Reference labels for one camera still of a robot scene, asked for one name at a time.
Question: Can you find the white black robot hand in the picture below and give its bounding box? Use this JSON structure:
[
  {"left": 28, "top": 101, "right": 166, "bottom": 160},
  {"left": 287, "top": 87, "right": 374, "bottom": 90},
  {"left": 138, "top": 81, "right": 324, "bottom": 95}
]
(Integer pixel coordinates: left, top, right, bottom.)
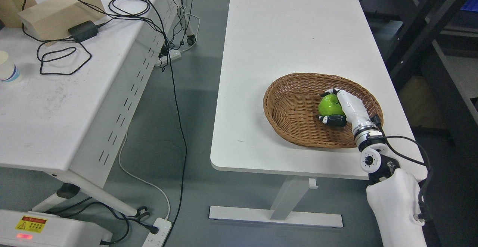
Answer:
[{"left": 316, "top": 88, "right": 373, "bottom": 131}]

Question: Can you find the green apple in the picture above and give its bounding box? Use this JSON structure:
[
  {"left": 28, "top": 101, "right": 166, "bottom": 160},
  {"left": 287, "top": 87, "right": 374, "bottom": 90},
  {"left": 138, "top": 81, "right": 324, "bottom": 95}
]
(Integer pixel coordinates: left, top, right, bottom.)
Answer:
[{"left": 318, "top": 94, "right": 345, "bottom": 116}]

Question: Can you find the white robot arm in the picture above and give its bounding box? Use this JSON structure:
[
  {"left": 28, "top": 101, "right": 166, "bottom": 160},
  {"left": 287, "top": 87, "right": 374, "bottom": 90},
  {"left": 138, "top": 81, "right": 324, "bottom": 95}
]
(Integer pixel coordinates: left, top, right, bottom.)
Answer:
[{"left": 352, "top": 119, "right": 426, "bottom": 247}]

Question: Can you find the black metal shelf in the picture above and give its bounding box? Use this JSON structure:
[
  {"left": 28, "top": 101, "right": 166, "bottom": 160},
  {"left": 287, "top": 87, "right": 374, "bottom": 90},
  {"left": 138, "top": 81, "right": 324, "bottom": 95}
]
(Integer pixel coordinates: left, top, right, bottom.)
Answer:
[{"left": 359, "top": 0, "right": 477, "bottom": 148}]

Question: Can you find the brown wicker basket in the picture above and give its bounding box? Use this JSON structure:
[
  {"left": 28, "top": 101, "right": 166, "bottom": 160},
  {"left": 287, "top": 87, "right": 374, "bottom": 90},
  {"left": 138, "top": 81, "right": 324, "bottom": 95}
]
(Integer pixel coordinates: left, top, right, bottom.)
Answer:
[{"left": 263, "top": 72, "right": 384, "bottom": 148}]

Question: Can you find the white table with basket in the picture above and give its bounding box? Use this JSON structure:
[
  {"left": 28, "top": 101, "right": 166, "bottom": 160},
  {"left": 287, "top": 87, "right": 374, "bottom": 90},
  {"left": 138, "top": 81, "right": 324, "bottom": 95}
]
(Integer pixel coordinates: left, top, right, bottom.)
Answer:
[{"left": 209, "top": 0, "right": 413, "bottom": 227}]

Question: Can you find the white power strip far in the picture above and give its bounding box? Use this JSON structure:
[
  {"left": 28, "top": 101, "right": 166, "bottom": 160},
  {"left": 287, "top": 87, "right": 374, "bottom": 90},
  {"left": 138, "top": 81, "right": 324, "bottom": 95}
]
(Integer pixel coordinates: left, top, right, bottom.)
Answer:
[{"left": 154, "top": 50, "right": 181, "bottom": 67}]

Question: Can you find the white power strip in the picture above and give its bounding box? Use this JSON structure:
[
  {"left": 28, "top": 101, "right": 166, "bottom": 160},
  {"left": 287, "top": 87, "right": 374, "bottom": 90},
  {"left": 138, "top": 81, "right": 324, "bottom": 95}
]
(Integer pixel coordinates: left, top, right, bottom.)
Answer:
[
  {"left": 154, "top": 50, "right": 181, "bottom": 67},
  {"left": 142, "top": 218, "right": 172, "bottom": 247}
]

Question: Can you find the white power strip near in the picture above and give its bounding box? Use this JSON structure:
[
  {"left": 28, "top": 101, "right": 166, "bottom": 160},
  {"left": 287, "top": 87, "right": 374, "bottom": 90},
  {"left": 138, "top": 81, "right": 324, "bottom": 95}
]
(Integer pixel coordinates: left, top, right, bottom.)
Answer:
[{"left": 142, "top": 218, "right": 172, "bottom": 247}]

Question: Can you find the white folding desk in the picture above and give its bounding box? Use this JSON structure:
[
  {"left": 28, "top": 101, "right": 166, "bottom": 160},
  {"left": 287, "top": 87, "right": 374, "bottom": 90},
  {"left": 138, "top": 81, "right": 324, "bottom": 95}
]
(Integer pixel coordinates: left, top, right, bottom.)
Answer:
[{"left": 0, "top": 20, "right": 164, "bottom": 217}]

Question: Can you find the black power adapter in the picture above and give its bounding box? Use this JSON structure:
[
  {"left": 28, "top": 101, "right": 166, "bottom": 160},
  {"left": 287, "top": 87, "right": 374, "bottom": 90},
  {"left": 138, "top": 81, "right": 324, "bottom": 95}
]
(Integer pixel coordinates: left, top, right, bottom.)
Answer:
[{"left": 68, "top": 21, "right": 99, "bottom": 43}]

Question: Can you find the wooden block with hole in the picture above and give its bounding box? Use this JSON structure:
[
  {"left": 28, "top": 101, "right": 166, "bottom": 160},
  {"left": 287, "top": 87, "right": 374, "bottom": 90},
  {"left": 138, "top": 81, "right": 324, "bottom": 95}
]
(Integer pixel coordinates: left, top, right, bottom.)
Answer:
[{"left": 18, "top": 0, "right": 105, "bottom": 41}]

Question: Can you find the paper cup left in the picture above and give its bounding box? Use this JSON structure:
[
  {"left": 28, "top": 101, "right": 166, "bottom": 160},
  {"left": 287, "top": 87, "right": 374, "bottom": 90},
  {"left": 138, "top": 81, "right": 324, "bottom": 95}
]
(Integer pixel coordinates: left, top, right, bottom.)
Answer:
[{"left": 0, "top": 50, "right": 22, "bottom": 84}]

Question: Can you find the white charging dock device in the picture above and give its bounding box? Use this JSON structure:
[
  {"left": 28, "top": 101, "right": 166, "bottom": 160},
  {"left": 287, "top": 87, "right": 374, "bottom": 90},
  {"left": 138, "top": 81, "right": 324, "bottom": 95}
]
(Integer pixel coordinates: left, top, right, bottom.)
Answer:
[{"left": 0, "top": 209, "right": 112, "bottom": 247}]

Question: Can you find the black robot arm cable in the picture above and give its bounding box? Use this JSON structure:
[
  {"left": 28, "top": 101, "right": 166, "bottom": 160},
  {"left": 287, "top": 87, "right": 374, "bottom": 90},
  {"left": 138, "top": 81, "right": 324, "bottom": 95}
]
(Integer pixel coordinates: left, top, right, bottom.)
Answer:
[{"left": 368, "top": 115, "right": 433, "bottom": 222}]

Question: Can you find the long black cable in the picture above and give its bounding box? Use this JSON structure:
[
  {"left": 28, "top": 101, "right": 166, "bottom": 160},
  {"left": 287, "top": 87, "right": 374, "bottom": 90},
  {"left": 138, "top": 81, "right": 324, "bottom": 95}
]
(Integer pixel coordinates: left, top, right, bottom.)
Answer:
[{"left": 22, "top": 0, "right": 197, "bottom": 247}]

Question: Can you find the black coiled desk cable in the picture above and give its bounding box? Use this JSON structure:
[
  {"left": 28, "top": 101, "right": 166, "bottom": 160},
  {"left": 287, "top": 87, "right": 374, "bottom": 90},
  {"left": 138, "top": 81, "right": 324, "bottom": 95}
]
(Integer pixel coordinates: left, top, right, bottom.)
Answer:
[{"left": 36, "top": 34, "right": 92, "bottom": 76}]

